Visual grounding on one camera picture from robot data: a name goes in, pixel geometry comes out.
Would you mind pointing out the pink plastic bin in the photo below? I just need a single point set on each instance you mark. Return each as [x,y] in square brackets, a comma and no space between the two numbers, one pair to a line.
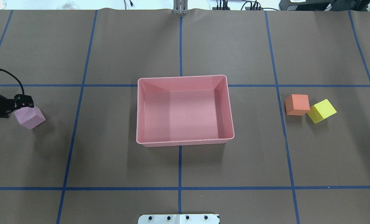
[183,111]

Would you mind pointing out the orange foam block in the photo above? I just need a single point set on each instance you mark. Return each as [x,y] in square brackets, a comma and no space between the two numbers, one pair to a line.
[297,105]

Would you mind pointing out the pink foam block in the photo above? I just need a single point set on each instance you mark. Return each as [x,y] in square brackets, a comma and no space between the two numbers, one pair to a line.
[29,117]

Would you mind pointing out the yellow foam block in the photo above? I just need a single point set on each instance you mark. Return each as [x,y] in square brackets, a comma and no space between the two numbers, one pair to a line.
[321,111]

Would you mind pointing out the aluminium bracket at table edge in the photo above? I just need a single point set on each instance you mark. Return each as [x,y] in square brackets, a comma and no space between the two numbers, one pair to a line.
[180,7]

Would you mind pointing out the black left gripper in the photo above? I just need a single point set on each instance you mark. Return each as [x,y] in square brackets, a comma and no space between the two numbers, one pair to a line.
[1,104]

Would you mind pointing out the white mounting plate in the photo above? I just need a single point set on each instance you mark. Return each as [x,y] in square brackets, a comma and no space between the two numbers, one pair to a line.
[179,219]

